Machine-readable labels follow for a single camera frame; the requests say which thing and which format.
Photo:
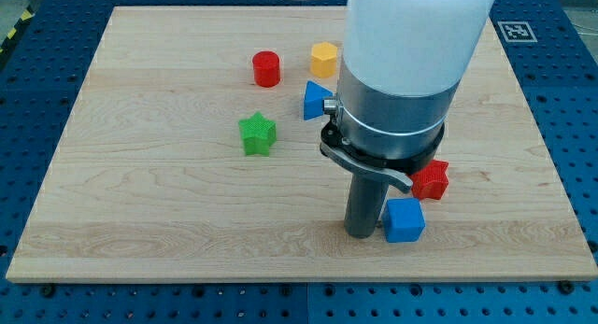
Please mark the white fiducial marker tag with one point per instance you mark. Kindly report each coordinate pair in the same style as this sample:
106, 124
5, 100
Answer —
517, 32

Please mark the red star block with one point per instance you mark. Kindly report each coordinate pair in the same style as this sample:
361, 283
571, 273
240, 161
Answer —
430, 182

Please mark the grey cylindrical probe tool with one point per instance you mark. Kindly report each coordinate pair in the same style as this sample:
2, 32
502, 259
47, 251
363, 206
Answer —
365, 202

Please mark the red cylinder block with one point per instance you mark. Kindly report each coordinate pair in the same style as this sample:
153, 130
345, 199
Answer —
266, 68

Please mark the blue cube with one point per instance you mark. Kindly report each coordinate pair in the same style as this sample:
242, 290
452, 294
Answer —
403, 220

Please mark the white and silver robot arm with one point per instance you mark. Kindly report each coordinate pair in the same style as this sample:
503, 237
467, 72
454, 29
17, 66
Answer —
402, 62

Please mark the green star block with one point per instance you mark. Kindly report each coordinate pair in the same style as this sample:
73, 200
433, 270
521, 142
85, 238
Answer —
257, 134

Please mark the blue triangular prism block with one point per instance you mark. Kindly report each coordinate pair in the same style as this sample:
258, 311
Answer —
313, 100

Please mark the light wooden board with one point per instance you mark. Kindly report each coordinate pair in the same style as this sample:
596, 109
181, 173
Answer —
150, 184

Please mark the yellow hexagonal prism block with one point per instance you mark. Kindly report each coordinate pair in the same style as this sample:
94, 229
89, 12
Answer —
323, 59

